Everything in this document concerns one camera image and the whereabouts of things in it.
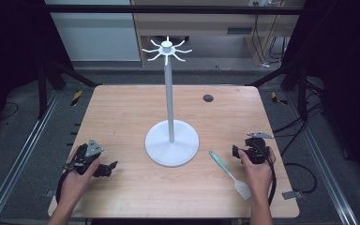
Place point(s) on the person's right hand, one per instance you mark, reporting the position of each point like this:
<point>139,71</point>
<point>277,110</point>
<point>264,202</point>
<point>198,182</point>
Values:
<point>258,178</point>

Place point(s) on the black metal frame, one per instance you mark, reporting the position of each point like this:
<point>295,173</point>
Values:
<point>175,9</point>

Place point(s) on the yellow black floor tape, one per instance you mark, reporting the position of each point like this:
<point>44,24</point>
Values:
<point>77,97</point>
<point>276,98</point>

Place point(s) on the aluminium floor rail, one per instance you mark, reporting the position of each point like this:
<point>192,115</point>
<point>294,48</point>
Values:
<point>325,168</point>
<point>15,162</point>

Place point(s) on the person's left hand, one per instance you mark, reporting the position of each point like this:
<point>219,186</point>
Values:
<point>76,182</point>

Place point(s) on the white hook rack stand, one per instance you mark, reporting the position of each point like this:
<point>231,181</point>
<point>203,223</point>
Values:
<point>169,137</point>

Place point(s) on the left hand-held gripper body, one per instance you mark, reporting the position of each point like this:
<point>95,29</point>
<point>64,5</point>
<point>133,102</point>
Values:
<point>86,156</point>

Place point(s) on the grey metal table bracket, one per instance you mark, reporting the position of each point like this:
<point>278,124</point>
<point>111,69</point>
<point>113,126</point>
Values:
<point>292,195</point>

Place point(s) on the white cabinet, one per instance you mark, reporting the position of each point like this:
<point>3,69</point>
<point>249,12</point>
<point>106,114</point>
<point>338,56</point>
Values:
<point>97,34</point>

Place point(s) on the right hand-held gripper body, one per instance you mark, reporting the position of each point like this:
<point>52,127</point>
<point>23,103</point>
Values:
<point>256,150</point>

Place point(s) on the wooden desk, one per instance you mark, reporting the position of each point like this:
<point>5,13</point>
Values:
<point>200,22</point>

